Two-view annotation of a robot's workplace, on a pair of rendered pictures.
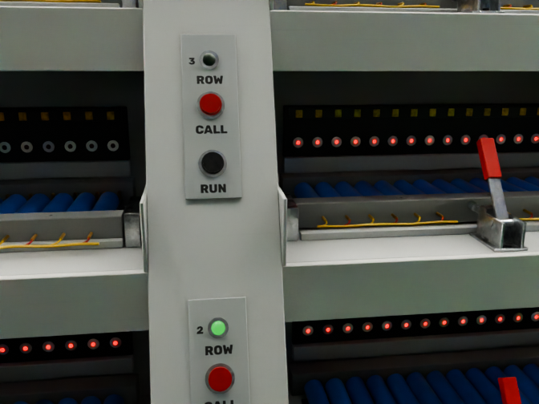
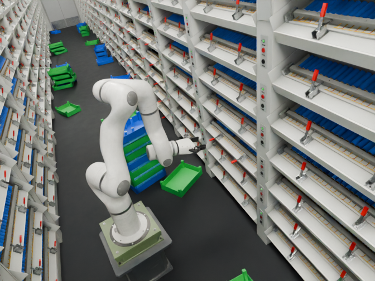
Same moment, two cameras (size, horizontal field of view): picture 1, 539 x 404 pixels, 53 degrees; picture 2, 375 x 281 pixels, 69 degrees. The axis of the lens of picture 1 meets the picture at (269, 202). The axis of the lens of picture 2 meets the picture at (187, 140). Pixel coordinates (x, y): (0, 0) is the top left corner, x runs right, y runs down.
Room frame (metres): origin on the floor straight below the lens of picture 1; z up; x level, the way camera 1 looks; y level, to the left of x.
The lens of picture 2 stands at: (-0.14, -0.87, 1.52)
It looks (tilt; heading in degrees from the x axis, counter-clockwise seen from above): 35 degrees down; 79
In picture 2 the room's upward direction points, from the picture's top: 10 degrees counter-clockwise
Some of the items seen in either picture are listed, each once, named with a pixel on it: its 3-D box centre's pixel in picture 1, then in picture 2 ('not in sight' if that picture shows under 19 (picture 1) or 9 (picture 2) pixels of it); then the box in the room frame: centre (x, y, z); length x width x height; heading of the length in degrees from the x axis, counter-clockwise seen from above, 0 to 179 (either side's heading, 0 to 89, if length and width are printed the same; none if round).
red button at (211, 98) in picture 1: (210, 105); not in sight; (0.38, 0.04, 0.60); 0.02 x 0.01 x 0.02; 97
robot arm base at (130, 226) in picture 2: not in sight; (125, 217); (-0.34, 0.14, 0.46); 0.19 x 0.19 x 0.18
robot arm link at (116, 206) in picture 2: not in sight; (107, 186); (-0.36, 0.16, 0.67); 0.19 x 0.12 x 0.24; 126
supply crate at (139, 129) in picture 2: not in sight; (129, 127); (-0.21, 0.92, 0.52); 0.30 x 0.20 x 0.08; 24
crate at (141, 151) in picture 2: not in sight; (134, 145); (-0.21, 0.92, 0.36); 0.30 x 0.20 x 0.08; 24
